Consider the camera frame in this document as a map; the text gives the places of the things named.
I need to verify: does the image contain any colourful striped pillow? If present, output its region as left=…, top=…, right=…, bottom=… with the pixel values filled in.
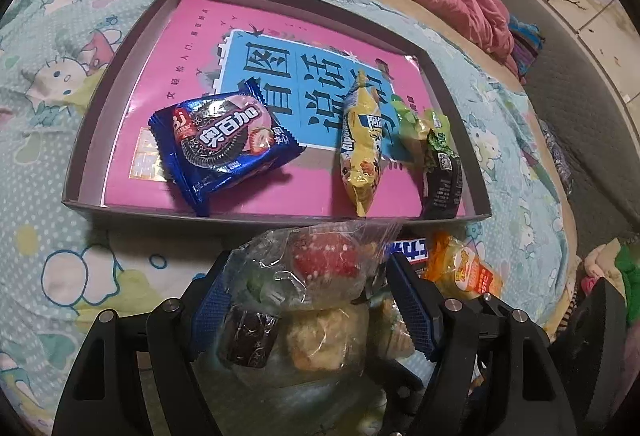
left=505, top=14, right=546, bottom=82

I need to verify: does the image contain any tree wall painting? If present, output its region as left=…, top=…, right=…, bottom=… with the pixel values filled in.
left=530, top=0, right=640, bottom=57

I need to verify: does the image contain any orange rice cracker packet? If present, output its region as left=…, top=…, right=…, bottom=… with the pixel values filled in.
left=422, top=231, right=503, bottom=299

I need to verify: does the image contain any green and black packet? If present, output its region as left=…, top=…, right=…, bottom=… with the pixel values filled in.
left=419, top=111, right=463, bottom=220

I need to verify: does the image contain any pink book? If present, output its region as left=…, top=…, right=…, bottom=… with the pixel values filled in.
left=102, top=0, right=468, bottom=217

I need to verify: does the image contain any light green snack packet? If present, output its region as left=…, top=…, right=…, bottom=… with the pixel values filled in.
left=390, top=94, right=441, bottom=167

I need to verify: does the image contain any clear packet red-topped pastry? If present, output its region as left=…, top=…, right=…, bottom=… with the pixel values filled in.
left=222, top=221, right=403, bottom=317

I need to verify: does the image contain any clear packet flaky pastry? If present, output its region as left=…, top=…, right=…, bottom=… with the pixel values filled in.
left=284, top=305, right=372, bottom=373

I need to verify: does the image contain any cat print bed sheet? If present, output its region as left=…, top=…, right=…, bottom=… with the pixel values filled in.
left=0, top=0, right=581, bottom=417

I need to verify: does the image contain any blue cookie packet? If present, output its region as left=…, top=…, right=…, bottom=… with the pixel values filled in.
left=149, top=91, right=307, bottom=218

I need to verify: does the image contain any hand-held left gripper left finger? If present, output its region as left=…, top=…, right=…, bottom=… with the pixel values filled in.
left=52, top=259, right=236, bottom=436

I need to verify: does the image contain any small clear pastry packet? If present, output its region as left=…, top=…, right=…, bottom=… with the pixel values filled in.
left=370, top=296, right=416, bottom=358

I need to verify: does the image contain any purple patterned cloth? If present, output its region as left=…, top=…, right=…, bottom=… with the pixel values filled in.
left=540, top=116, right=576, bottom=197

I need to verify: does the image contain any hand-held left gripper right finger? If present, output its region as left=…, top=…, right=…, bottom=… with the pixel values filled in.
left=387, top=255, right=576, bottom=436

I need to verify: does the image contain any brown label pastry packet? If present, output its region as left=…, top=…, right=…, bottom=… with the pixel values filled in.
left=221, top=306, right=282, bottom=368

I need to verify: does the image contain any small chocolate bar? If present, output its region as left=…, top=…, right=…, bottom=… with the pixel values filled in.
left=387, top=239, right=431, bottom=267

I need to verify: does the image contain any dark shallow cardboard box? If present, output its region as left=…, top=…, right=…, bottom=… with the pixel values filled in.
left=61, top=0, right=493, bottom=223

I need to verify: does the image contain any yellow candy packet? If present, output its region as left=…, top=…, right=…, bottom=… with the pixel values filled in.
left=340, top=69, right=396, bottom=218

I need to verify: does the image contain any green and cream cloth pile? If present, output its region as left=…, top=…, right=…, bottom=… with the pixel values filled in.
left=580, top=236, right=640, bottom=297

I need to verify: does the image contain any grey padded headboard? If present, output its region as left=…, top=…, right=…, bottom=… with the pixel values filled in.
left=485, top=0, right=640, bottom=237

